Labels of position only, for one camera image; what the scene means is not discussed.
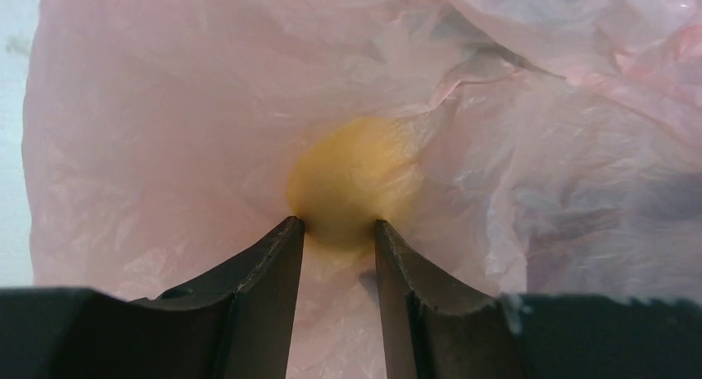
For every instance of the pink plastic bag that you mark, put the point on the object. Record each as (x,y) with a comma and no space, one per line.
(555,145)

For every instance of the yellow fake fruit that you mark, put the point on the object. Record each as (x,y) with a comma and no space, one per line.
(357,174)

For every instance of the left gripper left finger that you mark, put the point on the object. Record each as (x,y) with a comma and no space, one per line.
(233,321)

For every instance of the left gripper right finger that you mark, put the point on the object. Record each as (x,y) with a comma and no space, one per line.
(435,326)

